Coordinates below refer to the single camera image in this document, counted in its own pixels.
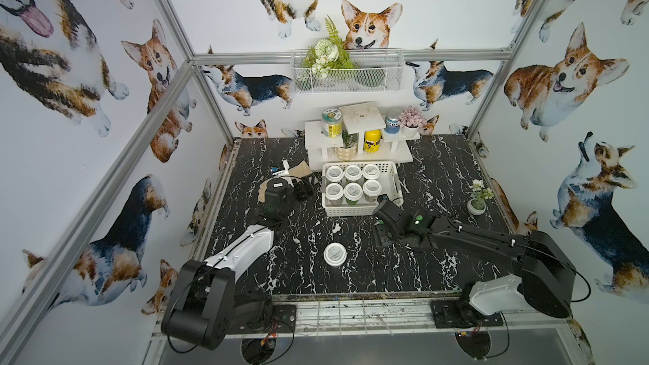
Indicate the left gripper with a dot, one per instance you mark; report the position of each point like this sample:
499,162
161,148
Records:
292,185

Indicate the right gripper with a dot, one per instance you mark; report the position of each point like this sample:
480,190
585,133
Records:
385,220

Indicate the yogurt cup back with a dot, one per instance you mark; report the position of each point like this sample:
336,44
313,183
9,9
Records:
335,174
371,171
353,173
334,194

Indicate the yogurt cup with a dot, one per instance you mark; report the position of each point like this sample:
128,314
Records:
372,189
335,174
353,193
334,194
335,254
353,173
371,171

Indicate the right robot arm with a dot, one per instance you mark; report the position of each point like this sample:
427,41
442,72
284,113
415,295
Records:
540,275

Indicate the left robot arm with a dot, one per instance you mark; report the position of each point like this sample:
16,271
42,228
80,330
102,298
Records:
204,306

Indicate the white plastic basket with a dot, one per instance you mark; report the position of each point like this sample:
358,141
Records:
391,189

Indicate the woven pot green plant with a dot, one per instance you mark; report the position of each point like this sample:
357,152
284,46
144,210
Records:
349,149

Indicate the green yellow tin can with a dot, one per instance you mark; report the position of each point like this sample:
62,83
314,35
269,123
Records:
331,119

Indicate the white tiered shelf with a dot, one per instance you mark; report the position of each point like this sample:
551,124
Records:
358,118

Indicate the yellow jar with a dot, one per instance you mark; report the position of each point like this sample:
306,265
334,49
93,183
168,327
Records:
372,140

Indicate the small white flower pot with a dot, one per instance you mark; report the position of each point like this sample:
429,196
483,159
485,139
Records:
480,194

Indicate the blue white can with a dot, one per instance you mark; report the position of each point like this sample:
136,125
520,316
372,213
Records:
392,121

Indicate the pink flower pot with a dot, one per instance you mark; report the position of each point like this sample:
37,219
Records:
411,119

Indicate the green fern white flowers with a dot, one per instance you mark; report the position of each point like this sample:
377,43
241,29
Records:
328,58

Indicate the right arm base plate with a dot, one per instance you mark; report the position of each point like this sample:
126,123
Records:
458,314

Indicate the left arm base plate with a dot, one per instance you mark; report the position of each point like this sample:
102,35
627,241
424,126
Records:
284,318

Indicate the white wire wall basket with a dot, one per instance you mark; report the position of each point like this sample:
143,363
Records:
369,71

